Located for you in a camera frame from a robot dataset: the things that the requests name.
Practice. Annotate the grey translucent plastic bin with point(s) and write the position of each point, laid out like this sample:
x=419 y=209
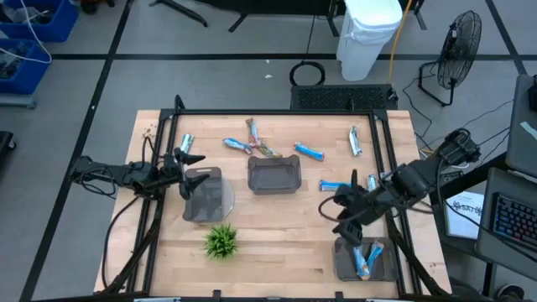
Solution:
x=386 y=272
x=273 y=176
x=203 y=195

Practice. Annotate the dark chair seat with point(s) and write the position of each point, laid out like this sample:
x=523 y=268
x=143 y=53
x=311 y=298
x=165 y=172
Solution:
x=474 y=291

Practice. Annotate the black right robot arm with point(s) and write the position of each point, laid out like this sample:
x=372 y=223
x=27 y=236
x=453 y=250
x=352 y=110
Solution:
x=413 y=180

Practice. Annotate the black metal table frame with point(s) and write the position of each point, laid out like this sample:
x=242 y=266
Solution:
x=272 y=112

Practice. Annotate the grey keyboard tray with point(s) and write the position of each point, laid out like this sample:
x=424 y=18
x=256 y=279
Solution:
x=486 y=247

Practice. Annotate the blue storage bin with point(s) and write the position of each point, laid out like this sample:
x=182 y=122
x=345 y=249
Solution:
x=58 y=25
x=33 y=71

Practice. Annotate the white paper sheet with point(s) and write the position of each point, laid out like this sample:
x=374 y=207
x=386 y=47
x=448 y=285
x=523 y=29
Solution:
x=461 y=222

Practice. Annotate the green red granola bar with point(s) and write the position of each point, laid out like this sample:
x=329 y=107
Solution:
x=252 y=132

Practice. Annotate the crossed snack packets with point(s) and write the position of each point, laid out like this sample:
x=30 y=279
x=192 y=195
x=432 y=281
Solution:
x=237 y=145

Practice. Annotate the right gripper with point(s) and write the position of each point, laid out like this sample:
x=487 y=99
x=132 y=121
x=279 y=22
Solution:
x=356 y=205

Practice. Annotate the black floor fan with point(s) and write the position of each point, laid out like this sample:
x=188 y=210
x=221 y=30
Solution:
x=459 y=50

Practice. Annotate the green brown granola bar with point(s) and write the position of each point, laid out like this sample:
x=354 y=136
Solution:
x=266 y=150

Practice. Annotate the grey desk surface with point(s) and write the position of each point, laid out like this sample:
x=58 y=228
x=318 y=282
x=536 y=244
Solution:
x=520 y=147

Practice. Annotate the white trash bin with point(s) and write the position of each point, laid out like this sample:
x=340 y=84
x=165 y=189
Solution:
x=365 y=38

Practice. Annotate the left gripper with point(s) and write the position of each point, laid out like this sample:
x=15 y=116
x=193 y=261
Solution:
x=173 y=174

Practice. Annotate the silver granola bar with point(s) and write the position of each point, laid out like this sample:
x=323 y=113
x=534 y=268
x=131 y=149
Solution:
x=371 y=183
x=187 y=143
x=355 y=140

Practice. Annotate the blue orange granola bar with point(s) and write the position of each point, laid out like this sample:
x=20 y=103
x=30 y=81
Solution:
x=360 y=262

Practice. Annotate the green plant in white pot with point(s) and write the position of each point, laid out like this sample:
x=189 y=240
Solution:
x=220 y=242

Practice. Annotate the black keyboard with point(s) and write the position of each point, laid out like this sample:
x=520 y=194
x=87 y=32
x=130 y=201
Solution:
x=514 y=218

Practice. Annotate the black perforated computer case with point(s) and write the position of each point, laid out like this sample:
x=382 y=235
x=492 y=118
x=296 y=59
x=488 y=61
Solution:
x=335 y=97

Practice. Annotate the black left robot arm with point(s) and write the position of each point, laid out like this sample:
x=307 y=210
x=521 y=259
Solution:
x=117 y=173

